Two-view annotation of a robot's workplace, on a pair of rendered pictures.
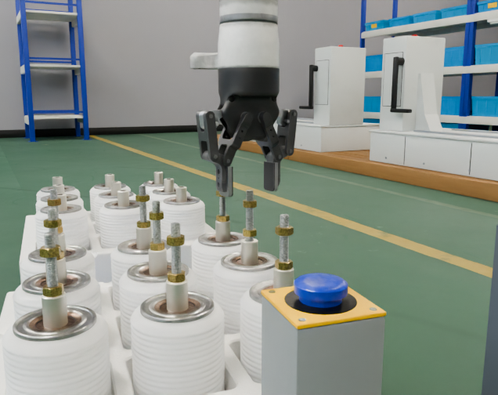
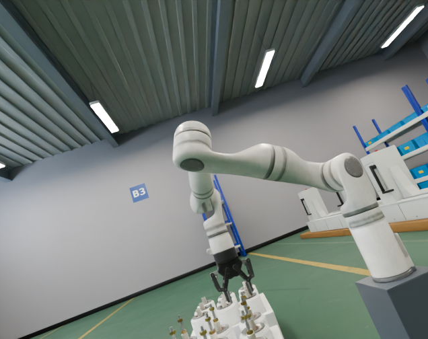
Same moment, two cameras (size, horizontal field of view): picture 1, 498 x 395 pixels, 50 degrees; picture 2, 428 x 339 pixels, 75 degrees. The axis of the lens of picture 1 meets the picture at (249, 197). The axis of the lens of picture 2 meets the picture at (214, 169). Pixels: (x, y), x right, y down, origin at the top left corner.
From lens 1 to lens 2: 0.43 m
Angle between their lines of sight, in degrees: 31
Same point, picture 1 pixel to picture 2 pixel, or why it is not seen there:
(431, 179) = (424, 224)
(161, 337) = not seen: outside the picture
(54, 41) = not seen: hidden behind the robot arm
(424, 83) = (394, 171)
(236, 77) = (217, 257)
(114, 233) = (223, 321)
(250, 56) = (219, 248)
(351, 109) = not seen: hidden behind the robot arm
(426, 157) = (416, 212)
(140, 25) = (252, 192)
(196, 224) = (257, 307)
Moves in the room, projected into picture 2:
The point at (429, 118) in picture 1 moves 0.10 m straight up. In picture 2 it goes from (408, 188) to (403, 179)
